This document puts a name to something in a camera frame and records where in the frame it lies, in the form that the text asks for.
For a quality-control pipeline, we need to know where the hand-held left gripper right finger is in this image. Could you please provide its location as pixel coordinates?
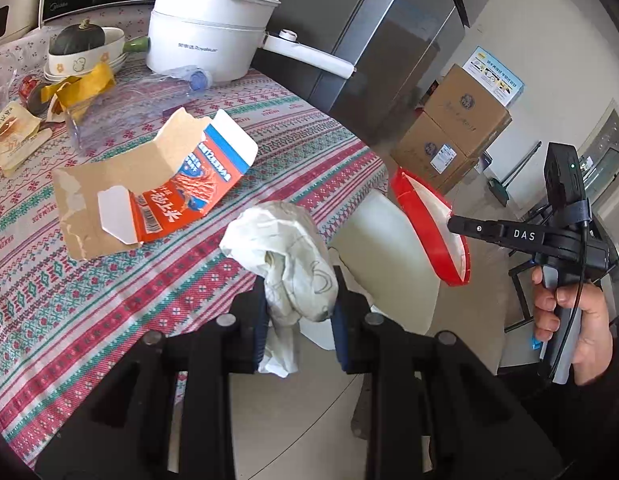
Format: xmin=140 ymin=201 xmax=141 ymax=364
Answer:
xmin=331 ymin=265 xmax=565 ymax=480

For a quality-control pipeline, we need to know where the red white paper container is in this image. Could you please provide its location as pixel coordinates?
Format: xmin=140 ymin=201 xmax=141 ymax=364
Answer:
xmin=389 ymin=166 xmax=473 ymax=287

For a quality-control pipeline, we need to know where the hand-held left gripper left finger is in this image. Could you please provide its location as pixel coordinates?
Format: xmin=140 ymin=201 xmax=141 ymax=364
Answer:
xmin=34 ymin=275 xmax=270 ymax=480

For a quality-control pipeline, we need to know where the white plastic bin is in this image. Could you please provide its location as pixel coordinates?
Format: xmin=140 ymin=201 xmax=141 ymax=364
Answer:
xmin=300 ymin=192 xmax=507 ymax=376

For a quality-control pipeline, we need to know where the person's right forearm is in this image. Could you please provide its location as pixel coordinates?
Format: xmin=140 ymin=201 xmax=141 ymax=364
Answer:
xmin=499 ymin=355 xmax=619 ymax=461

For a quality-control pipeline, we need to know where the dark green squash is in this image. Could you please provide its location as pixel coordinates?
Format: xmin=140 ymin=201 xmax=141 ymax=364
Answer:
xmin=50 ymin=19 xmax=108 ymax=56

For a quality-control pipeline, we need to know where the yellow wrapper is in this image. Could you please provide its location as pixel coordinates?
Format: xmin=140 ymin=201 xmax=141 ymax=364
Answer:
xmin=42 ymin=62 xmax=115 ymax=111

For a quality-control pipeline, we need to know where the white printed bowl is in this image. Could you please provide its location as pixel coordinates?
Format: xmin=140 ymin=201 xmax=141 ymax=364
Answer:
xmin=44 ymin=26 xmax=126 ymax=76

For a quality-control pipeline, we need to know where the beige snack wrapper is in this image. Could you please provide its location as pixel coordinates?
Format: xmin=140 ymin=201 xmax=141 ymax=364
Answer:
xmin=0 ymin=100 xmax=53 ymax=177

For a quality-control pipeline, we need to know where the person's right hand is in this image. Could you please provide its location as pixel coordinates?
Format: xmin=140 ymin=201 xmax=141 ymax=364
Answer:
xmin=532 ymin=265 xmax=615 ymax=387

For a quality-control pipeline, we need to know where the clear plastic bag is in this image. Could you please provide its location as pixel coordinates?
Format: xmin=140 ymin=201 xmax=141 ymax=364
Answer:
xmin=0 ymin=47 xmax=25 ymax=111

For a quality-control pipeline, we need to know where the patterned striped tablecloth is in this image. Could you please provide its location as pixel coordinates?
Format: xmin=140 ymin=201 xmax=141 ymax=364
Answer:
xmin=0 ymin=2 xmax=405 ymax=466

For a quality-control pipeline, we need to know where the brown cardboard box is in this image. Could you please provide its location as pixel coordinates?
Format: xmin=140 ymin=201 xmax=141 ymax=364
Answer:
xmin=423 ymin=64 xmax=513 ymax=158
xmin=389 ymin=110 xmax=483 ymax=196

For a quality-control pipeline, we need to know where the clear plastic bottle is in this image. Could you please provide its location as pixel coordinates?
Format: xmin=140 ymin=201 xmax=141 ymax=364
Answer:
xmin=64 ymin=64 xmax=214 ymax=153

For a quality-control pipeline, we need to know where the white plate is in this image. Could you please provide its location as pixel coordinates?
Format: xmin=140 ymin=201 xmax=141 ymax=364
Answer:
xmin=44 ymin=55 xmax=128 ymax=84

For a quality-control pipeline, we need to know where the white electric pot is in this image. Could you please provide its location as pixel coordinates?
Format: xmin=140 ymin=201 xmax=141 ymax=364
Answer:
xmin=146 ymin=0 xmax=357 ymax=82

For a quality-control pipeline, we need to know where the grey refrigerator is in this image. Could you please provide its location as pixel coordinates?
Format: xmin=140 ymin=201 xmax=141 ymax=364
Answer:
xmin=250 ymin=0 xmax=470 ymax=143

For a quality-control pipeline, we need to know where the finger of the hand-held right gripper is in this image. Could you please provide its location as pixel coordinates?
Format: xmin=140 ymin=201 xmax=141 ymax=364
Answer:
xmin=447 ymin=214 xmax=510 ymax=250

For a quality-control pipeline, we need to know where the white paper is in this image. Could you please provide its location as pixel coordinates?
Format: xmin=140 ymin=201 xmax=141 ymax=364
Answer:
xmin=220 ymin=200 xmax=339 ymax=378

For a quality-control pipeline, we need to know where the torn orange blue carton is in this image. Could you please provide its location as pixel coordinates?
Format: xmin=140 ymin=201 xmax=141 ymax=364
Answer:
xmin=52 ymin=107 xmax=259 ymax=261

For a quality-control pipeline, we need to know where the green broom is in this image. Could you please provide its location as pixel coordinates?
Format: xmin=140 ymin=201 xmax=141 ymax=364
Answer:
xmin=487 ymin=141 xmax=543 ymax=206

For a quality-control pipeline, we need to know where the blue white printed box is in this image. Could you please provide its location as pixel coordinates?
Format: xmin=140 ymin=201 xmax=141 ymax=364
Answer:
xmin=462 ymin=46 xmax=524 ymax=107

